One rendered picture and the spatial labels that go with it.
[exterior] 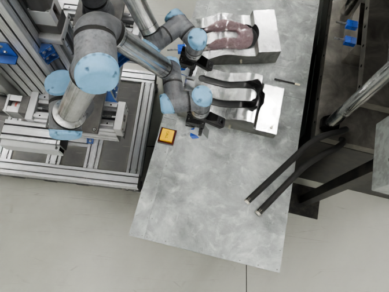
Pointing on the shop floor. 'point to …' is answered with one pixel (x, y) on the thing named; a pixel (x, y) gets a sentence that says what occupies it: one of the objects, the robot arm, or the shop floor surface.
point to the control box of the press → (347, 178)
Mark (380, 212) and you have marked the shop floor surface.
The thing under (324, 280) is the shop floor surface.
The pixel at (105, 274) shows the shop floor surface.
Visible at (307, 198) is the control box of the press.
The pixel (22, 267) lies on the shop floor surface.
